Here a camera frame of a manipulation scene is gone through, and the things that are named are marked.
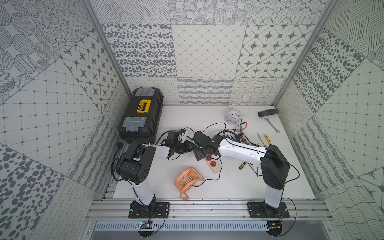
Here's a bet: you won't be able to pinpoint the beige red power strip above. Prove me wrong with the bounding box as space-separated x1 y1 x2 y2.
205 157 222 174

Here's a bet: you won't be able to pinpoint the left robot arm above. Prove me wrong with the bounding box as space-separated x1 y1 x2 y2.
111 141 196 208

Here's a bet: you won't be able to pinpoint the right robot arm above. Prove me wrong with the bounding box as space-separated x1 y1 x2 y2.
192 131 291 210

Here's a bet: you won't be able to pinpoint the dark blue desk fan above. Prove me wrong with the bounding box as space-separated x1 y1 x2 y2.
220 132 242 143

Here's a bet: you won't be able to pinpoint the orange desk fan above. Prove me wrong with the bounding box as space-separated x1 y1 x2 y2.
174 167 205 201

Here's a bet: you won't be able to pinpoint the black bit set case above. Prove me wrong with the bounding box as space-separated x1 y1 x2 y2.
239 133 260 147

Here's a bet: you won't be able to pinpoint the black yellow screwdriver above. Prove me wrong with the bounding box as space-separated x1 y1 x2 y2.
239 162 247 170

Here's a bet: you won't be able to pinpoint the black yellow toolbox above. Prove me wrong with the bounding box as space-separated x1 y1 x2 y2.
118 87 164 145

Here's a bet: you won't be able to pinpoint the yellow pliers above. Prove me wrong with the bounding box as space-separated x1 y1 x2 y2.
264 134 271 145

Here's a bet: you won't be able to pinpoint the black cylinder grip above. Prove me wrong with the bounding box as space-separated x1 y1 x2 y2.
258 109 280 118

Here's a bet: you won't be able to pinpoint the silver wrench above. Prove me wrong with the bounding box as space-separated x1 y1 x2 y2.
265 118 280 134

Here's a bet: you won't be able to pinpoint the orange fan black cable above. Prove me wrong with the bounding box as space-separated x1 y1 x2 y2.
197 157 224 183

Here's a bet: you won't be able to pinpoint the blue fan black cable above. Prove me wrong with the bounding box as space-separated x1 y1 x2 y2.
202 122 227 134

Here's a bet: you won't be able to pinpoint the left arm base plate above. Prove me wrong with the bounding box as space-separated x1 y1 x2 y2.
128 201 171 219

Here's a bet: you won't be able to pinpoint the power strip black cord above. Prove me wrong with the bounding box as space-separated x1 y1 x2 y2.
110 142 127 182

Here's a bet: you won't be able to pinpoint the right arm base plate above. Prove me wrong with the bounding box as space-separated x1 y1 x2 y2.
247 201 290 219

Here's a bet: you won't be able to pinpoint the aluminium rail frame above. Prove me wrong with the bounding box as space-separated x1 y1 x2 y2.
86 198 332 221

